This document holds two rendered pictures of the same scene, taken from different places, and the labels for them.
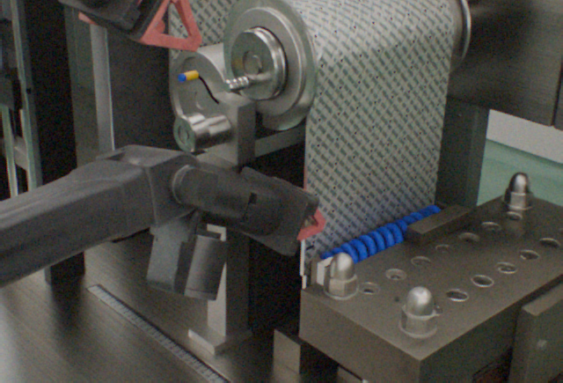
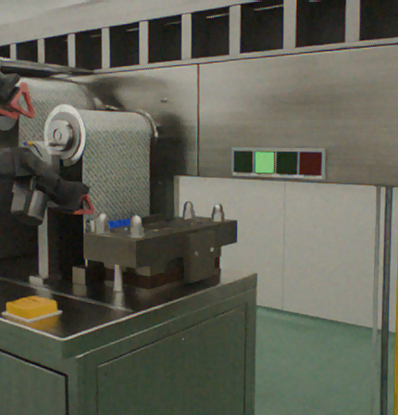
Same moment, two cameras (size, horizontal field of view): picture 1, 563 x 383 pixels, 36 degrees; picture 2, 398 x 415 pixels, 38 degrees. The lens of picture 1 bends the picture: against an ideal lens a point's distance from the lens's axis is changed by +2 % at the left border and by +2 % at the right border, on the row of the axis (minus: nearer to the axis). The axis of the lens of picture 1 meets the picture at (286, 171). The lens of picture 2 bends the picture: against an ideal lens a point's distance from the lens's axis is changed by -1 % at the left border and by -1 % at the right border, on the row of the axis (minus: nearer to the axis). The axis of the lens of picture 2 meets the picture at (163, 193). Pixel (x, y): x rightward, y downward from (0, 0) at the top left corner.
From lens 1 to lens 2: 0.59 m
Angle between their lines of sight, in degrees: 20
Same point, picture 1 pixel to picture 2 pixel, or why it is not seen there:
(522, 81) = (183, 158)
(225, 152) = not seen: hidden behind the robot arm
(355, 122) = (105, 163)
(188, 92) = not seen: hidden behind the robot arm
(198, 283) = (34, 210)
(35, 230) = not seen: outside the picture
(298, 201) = (80, 185)
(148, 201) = (12, 163)
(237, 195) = (51, 176)
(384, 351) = (121, 245)
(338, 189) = (100, 194)
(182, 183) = (27, 157)
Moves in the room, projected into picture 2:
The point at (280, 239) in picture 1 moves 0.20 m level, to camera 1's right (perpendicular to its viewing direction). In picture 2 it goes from (71, 203) to (161, 202)
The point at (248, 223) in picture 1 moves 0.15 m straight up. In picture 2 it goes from (56, 193) to (55, 123)
